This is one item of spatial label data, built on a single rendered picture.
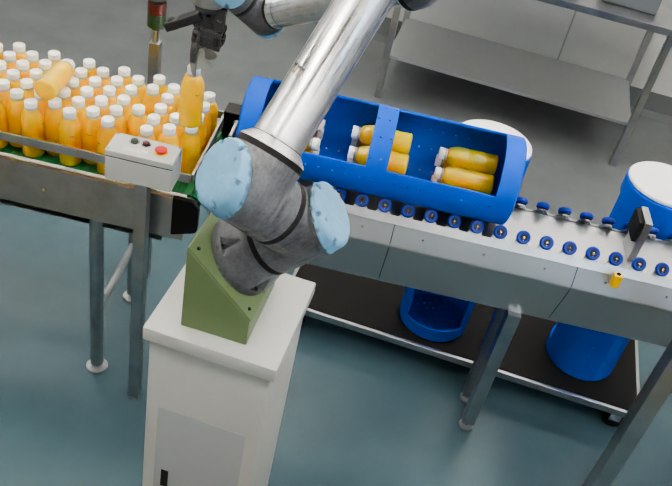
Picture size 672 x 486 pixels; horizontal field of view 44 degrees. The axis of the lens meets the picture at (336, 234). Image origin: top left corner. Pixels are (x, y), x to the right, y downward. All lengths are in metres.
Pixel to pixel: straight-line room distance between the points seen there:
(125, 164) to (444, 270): 1.07
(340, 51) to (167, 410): 0.98
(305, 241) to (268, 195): 0.15
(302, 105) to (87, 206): 1.26
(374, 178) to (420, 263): 0.37
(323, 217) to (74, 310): 1.98
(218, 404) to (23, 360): 1.45
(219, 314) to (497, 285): 1.20
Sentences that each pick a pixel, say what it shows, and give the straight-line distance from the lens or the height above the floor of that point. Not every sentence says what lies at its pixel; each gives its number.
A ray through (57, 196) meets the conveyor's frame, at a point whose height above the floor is 0.80.
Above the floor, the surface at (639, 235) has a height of 1.03.
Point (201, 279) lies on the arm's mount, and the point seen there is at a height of 1.26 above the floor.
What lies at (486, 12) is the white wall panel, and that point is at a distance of 5.88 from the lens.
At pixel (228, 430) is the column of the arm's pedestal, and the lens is 2.09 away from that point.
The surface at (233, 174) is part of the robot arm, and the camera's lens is 1.59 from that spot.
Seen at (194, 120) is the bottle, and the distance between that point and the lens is 2.50.
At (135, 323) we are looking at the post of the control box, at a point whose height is 0.40.
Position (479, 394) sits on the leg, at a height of 0.21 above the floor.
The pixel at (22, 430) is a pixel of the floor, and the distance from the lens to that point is 3.15.
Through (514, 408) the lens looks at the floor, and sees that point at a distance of 3.51.
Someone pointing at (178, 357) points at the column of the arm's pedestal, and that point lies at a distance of 1.96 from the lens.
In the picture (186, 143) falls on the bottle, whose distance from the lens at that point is 2.63.
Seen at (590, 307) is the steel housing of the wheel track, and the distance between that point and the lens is 2.88.
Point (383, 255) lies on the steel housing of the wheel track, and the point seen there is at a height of 0.78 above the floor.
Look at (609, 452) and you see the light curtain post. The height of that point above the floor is 0.34.
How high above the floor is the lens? 2.48
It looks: 38 degrees down
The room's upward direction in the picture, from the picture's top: 13 degrees clockwise
